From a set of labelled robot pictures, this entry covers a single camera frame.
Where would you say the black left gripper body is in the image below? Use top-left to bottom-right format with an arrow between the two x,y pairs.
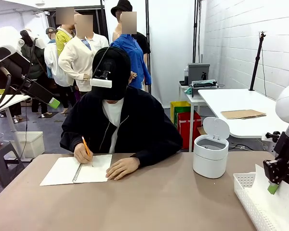
0,54 -> 33,91

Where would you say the white paper sheet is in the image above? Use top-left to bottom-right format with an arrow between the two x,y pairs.
245,164 -> 289,231

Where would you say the orange pencil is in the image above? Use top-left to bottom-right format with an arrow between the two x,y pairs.
81,136 -> 93,167

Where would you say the white spiral notebook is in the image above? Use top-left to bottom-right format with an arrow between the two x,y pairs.
39,154 -> 113,187

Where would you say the person's left forearm black sleeve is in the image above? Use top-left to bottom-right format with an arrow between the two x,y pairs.
131,141 -> 183,168

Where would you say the person's right forearm black sleeve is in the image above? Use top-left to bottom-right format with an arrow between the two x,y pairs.
59,131 -> 85,154

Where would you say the person's right hand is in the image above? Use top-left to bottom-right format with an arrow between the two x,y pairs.
74,142 -> 94,164

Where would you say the person's left hand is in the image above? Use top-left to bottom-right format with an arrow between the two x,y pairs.
105,156 -> 141,181

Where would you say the white perforated plastic basket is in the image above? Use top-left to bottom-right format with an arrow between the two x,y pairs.
233,172 -> 289,231

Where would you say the mannequin in cream cardigan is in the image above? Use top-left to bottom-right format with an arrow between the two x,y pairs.
58,14 -> 110,92

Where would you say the white storage box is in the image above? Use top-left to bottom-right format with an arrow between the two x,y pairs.
9,131 -> 45,160

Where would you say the brown cardboard sheet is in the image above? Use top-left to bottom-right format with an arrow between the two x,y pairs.
221,109 -> 267,120

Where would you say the white lidded trash bin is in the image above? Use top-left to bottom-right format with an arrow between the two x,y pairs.
192,116 -> 230,179

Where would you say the gray plastic stool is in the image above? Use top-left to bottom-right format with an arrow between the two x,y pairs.
0,141 -> 26,188

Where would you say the large white desk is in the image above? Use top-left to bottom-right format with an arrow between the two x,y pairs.
197,89 -> 289,139

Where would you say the black cap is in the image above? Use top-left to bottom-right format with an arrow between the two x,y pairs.
91,47 -> 131,101

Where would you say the red bag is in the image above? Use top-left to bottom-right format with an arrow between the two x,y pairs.
177,112 -> 202,150

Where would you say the mannequin in blue shirt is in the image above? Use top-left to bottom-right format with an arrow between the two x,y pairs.
110,11 -> 152,90

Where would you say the person in black jacket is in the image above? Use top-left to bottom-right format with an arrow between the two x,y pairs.
59,85 -> 183,168

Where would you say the small white side table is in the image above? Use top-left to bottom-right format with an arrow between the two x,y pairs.
178,83 -> 208,153

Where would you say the gray tray with items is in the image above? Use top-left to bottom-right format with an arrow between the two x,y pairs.
191,79 -> 219,99

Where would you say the mannequin in black t-shirt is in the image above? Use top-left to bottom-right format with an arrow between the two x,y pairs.
134,32 -> 151,73

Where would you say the yellow green bag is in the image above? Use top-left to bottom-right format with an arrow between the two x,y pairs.
170,101 -> 192,136

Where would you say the black bucket hat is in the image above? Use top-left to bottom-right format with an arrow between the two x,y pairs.
110,0 -> 133,18

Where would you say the gray box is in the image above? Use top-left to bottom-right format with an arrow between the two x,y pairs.
187,63 -> 210,85

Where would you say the black light stand pole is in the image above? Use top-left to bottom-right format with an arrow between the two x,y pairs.
192,0 -> 202,64
144,0 -> 152,94

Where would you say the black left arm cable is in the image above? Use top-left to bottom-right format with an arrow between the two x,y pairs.
0,38 -> 38,115

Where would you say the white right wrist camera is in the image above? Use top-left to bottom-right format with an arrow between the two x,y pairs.
261,131 -> 281,148

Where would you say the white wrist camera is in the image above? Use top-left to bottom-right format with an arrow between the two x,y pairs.
19,30 -> 47,50
261,131 -> 281,148

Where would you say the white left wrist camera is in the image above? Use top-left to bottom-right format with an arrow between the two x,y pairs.
19,30 -> 47,50

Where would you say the white head-mounted camera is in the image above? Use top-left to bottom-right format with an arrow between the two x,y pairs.
90,61 -> 113,89

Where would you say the black tripod with camera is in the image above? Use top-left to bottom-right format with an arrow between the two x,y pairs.
249,30 -> 267,92

